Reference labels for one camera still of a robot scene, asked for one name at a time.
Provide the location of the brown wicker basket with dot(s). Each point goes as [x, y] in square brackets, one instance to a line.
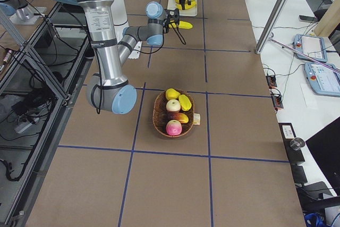
[160, 115]

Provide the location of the white bear print tray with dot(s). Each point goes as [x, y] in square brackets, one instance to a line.
[171, 4]

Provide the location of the yellow lemon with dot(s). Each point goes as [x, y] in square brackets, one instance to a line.
[172, 94]

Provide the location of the yellow starfruit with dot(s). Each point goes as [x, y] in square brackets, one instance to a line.
[185, 102]

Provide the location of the red yellow mango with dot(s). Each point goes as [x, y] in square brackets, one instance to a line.
[178, 116]

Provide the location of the paper price tag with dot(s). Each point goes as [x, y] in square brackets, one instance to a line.
[196, 119]

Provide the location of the red pink apple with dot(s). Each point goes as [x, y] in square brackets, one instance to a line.
[173, 128]

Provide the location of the blue teach pendant far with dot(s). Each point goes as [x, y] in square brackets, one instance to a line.
[311, 46]

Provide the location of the blue teach pendant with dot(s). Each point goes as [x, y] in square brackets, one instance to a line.
[311, 46]
[322, 80]

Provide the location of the blue teach pendant near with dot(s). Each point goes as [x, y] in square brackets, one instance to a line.
[322, 80]

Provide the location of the aluminium frame post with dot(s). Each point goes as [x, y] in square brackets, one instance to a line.
[278, 7]

